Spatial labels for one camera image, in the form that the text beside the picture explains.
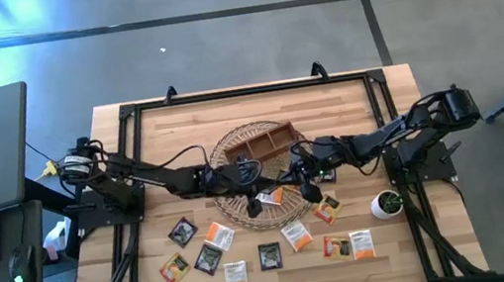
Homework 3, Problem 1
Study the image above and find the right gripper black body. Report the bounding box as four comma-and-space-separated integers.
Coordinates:
287, 147, 340, 190

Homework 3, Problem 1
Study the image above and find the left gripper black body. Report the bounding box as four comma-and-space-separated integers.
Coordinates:
209, 158, 266, 203

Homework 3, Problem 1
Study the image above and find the white orange tea packet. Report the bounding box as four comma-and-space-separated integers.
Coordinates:
278, 218, 316, 254
254, 184, 287, 209
201, 218, 239, 255
348, 229, 377, 262
222, 259, 250, 282

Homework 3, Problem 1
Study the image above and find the wooden three-compartment tray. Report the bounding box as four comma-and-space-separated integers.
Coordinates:
221, 120, 302, 168

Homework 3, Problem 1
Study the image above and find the round woven placemat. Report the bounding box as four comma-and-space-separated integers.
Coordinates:
203, 113, 323, 237

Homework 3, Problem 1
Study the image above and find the small plant in white pot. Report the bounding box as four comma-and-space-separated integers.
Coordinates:
367, 187, 408, 223

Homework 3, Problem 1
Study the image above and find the black computer mouse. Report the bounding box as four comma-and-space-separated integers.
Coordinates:
5, 241, 40, 282

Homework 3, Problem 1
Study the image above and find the black aluminium table frame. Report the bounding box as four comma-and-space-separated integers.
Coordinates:
96, 60, 443, 282

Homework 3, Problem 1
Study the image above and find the black frame clamp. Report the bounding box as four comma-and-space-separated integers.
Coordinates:
307, 58, 331, 84
160, 84, 180, 106

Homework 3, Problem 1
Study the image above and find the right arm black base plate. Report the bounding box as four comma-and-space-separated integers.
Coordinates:
380, 137, 458, 190

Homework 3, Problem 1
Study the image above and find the black diagonal frame strut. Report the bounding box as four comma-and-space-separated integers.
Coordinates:
401, 175, 488, 282
58, 221, 150, 282

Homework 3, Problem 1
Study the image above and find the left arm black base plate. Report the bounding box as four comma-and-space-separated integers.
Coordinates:
69, 181, 151, 234

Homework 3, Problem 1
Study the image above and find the yellow cable plug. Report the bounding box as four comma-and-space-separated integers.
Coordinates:
38, 158, 62, 180

